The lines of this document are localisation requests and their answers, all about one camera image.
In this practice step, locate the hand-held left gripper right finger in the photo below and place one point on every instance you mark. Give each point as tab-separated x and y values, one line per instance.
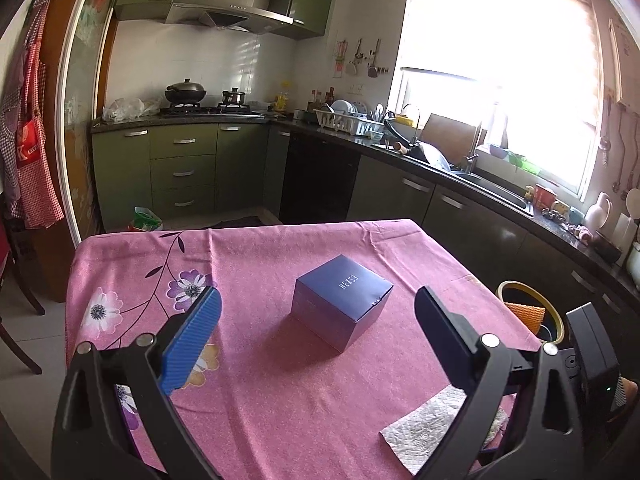
445	327

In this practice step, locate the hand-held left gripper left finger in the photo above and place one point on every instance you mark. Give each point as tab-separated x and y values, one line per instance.
192	340

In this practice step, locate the orange foam fruit net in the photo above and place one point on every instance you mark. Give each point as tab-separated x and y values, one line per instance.
525	316

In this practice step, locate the yellow rimmed trash bin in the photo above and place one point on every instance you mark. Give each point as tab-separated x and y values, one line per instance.
520	285

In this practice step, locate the purple cardboard box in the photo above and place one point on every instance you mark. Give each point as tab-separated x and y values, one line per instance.
340	300

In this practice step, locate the person's right hand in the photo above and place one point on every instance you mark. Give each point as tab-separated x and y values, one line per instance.
629	391

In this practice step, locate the white paper napkin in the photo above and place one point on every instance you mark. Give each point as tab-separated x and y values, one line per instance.
425	430

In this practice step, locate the pink floral tablecloth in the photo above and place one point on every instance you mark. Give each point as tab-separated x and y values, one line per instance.
280	400

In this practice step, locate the green bag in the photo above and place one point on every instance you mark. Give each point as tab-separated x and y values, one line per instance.
146	220

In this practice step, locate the black kitchen countertop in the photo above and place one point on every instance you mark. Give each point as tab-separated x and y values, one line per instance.
555	227

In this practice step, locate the steel kitchen sink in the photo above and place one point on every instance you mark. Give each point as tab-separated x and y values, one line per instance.
495	192

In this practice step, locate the white vase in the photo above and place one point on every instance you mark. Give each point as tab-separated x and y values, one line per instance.
597	215

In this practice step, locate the white plate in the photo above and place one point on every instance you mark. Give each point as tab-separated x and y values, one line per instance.
440	161

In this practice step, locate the steel sink faucet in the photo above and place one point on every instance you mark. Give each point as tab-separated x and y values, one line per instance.
471	160

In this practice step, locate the black frying pan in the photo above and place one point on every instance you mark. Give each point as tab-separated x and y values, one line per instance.
417	150

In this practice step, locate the wooden rolling pin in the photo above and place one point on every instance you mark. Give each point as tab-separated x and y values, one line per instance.
400	147

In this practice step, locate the wooden cutting board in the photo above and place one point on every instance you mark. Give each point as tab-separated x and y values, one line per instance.
445	135

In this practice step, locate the black built-in dishwasher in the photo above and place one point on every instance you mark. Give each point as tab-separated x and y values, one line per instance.
320	180

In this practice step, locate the green kitchen base cabinets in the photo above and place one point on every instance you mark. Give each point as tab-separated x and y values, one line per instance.
185	145

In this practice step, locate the gas stove top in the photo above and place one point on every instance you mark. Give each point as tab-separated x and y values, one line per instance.
210	110

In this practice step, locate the white dish rack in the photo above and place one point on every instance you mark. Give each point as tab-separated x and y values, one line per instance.
340	120

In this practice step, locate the red checked apron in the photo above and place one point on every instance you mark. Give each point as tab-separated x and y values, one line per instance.
35	160

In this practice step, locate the clear plastic bag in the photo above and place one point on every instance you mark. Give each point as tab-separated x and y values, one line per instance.
130	109

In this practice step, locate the black wok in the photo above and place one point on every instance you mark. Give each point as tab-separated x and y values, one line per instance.
185	94

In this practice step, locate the glass sliding door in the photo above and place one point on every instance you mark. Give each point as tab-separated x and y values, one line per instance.
80	110

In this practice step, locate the yellow oil bottle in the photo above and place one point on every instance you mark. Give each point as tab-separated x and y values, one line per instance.
283	99

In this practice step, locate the bright kitchen window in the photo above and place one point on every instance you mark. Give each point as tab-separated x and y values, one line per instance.
500	60

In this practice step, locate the hanging kitchen utensil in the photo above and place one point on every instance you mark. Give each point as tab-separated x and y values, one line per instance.
340	57
357	55
374	60

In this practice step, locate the steel range hood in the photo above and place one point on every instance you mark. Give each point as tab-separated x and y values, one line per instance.
230	15

